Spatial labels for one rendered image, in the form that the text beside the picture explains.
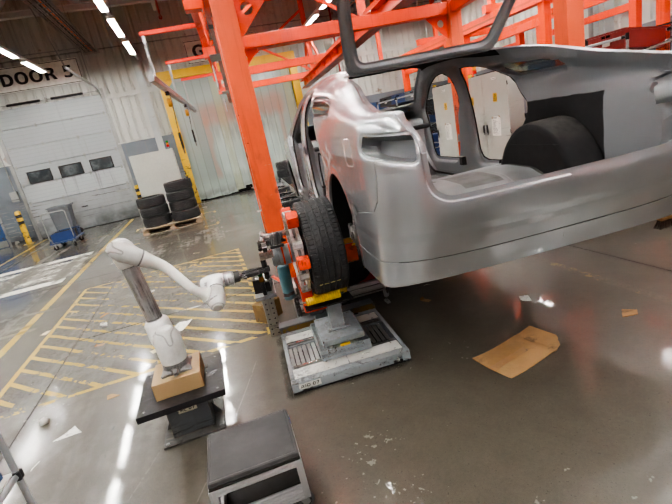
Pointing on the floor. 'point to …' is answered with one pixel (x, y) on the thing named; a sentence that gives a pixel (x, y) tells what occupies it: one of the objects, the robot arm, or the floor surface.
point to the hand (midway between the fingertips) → (264, 269)
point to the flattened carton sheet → (519, 352)
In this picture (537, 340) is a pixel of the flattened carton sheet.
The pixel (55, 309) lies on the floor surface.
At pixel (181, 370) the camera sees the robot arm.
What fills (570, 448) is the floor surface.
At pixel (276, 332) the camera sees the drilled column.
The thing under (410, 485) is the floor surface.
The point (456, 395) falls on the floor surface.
